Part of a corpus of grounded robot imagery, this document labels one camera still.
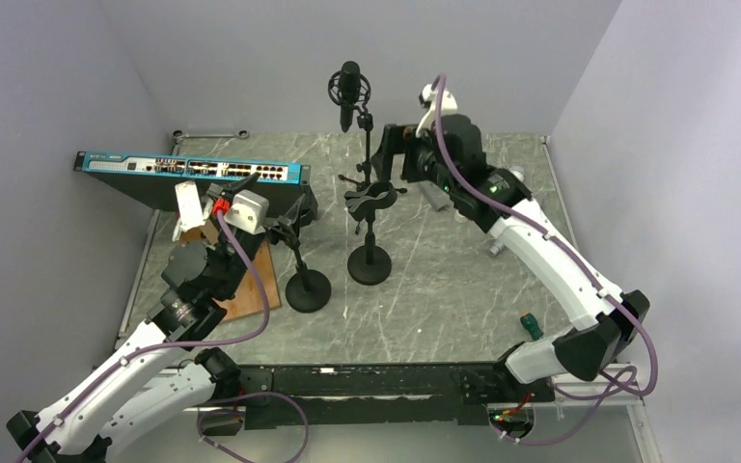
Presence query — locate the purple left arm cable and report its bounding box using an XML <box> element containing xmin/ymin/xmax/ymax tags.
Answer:
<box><xmin>15</xmin><ymin>213</ymin><xmax>272</xmax><ymax>463</ymax></box>

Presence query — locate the blue network switch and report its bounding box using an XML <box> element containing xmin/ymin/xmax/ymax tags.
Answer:
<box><xmin>73</xmin><ymin>150</ymin><xmax>313</xmax><ymax>219</ymax></box>

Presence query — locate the wooden board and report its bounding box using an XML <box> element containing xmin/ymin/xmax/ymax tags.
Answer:
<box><xmin>178</xmin><ymin>222</ymin><xmax>282</xmax><ymax>323</ymax></box>

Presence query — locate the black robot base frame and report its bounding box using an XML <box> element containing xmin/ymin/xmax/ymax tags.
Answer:
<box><xmin>205</xmin><ymin>361</ymin><xmax>555</xmax><ymax>430</ymax></box>

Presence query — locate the grey pipe piece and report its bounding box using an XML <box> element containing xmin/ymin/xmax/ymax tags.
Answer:
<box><xmin>419</xmin><ymin>183</ymin><xmax>453</xmax><ymax>212</ymax></box>

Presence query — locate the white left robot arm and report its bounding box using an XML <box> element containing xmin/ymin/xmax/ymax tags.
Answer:
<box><xmin>7</xmin><ymin>180</ymin><xmax>311</xmax><ymax>462</ymax></box>

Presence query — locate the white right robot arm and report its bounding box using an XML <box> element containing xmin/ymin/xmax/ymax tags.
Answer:
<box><xmin>370</xmin><ymin>115</ymin><xmax>650</xmax><ymax>400</ymax></box>

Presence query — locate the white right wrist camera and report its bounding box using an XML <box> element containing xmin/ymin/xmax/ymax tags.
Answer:
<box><xmin>416</xmin><ymin>84</ymin><xmax>458</xmax><ymax>137</ymax></box>

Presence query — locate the black condenser microphone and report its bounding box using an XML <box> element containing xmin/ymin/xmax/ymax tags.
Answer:
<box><xmin>337</xmin><ymin>61</ymin><xmax>361</xmax><ymax>133</ymax></box>

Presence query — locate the silver combination wrench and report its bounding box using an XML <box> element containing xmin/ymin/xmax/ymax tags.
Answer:
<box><xmin>172</xmin><ymin>130</ymin><xmax>250</xmax><ymax>143</ymax></box>

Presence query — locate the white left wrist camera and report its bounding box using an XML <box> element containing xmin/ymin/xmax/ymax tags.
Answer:
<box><xmin>211</xmin><ymin>190</ymin><xmax>269</xmax><ymax>234</ymax></box>

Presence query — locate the centre black round-base mic stand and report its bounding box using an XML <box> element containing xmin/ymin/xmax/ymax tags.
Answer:
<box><xmin>344</xmin><ymin>181</ymin><xmax>398</xmax><ymax>286</ymax></box>

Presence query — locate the black round-base mic stand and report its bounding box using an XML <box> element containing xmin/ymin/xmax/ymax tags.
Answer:
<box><xmin>344</xmin><ymin>181</ymin><xmax>398</xmax><ymax>286</ymax></box>
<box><xmin>285</xmin><ymin>242</ymin><xmax>332</xmax><ymax>313</ymax></box>

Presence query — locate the white plastic clip part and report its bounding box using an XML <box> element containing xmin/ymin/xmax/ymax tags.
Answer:
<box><xmin>172</xmin><ymin>180</ymin><xmax>213</xmax><ymax>242</ymax></box>

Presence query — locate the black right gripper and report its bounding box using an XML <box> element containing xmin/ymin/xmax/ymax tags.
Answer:
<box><xmin>370</xmin><ymin>124</ymin><xmax>458</xmax><ymax>196</ymax></box>

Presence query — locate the left black round-base mic stand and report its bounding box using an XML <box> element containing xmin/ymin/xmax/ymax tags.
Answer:
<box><xmin>285</xmin><ymin>242</ymin><xmax>332</xmax><ymax>313</ymax></box>

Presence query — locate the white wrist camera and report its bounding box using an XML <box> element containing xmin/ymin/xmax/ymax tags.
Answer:
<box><xmin>211</xmin><ymin>190</ymin><xmax>269</xmax><ymax>234</ymax></box>
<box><xmin>416</xmin><ymin>84</ymin><xmax>458</xmax><ymax>137</ymax></box>

